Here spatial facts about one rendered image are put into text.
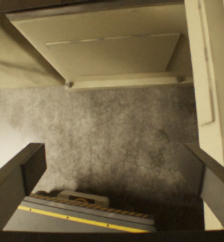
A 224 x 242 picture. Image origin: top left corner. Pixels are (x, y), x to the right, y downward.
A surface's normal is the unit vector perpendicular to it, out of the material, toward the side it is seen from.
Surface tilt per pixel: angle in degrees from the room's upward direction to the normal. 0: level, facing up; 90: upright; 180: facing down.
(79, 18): 90
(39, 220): 0
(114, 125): 0
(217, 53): 0
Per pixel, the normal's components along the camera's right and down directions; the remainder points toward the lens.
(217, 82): -0.11, -0.16
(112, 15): 0.01, 0.99
